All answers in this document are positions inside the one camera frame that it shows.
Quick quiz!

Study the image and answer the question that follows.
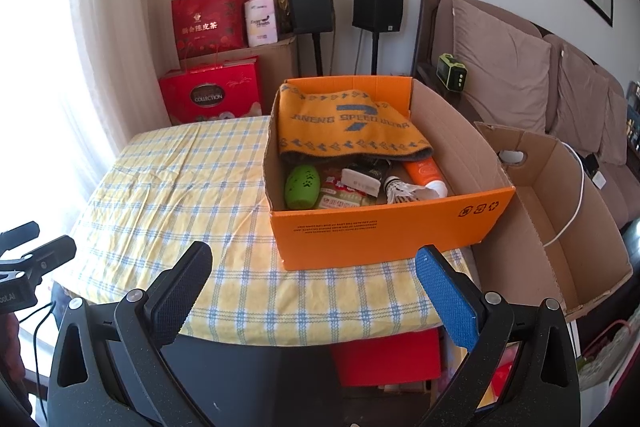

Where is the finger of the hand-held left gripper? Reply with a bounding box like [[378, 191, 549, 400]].
[[15, 235, 77, 280], [0, 221, 41, 253]]

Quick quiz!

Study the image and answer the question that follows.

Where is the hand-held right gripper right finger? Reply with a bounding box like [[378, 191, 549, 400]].
[[415, 244, 581, 427]]

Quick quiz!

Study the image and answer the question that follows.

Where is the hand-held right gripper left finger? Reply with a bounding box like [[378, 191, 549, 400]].
[[46, 241, 213, 427]]

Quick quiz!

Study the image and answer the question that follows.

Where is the orange cardboard box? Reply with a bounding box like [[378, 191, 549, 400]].
[[262, 75, 517, 272]]

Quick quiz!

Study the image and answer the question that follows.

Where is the white shuttlecock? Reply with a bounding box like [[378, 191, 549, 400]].
[[382, 176, 438, 206]]

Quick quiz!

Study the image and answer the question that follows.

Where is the orange sunscreen tube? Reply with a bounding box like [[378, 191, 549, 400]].
[[402, 157, 448, 198]]

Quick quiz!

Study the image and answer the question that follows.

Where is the white packet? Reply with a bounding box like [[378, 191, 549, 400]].
[[340, 168, 383, 198]]

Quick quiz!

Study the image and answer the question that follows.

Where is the brown printed snack packet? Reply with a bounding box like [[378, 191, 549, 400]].
[[316, 174, 371, 209]]

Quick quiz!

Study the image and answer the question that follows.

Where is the green egg-shaped toy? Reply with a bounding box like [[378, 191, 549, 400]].
[[284, 164, 321, 209]]

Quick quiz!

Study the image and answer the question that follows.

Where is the orange knitted scarf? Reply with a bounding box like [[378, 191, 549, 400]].
[[276, 83, 435, 168]]

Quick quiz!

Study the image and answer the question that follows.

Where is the person's left forearm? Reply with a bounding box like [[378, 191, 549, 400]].
[[0, 312, 23, 388]]

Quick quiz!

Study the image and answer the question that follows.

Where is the open brown cardboard box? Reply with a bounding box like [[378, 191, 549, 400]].
[[472, 121, 635, 320]]

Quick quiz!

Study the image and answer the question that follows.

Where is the yellow red carton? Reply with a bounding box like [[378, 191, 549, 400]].
[[477, 341, 523, 410]]

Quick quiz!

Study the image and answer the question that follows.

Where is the white shopping bag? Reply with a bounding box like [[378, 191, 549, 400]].
[[575, 319, 640, 390]]

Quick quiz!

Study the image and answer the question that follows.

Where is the red gift box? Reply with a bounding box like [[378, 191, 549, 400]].
[[159, 56, 262, 125]]

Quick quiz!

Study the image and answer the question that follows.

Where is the white curtain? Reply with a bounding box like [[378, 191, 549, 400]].
[[30, 0, 176, 208]]

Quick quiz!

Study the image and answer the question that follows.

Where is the green portable radio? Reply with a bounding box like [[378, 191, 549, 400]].
[[436, 53, 468, 92]]

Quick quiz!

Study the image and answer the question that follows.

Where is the large beige sofa cushion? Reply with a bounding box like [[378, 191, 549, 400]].
[[450, 0, 552, 135]]

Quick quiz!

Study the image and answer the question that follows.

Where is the closed brown cardboard box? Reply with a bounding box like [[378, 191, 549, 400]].
[[187, 34, 300, 118]]

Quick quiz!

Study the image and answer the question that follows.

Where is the brown sofa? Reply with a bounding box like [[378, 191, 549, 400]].
[[410, 0, 640, 253]]

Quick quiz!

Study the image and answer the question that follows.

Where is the red gift bag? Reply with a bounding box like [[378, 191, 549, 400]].
[[171, 0, 255, 59]]

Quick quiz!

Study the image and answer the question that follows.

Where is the white tissue roll pack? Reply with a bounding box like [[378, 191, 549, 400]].
[[244, 0, 280, 48]]

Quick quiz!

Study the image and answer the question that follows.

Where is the black speaker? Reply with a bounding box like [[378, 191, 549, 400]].
[[352, 0, 405, 32], [285, 0, 334, 34]]

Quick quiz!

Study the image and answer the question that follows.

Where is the black cable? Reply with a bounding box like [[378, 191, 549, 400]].
[[32, 302, 56, 413]]

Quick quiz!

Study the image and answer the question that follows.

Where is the white cable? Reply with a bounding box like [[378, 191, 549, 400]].
[[542, 142, 586, 249]]

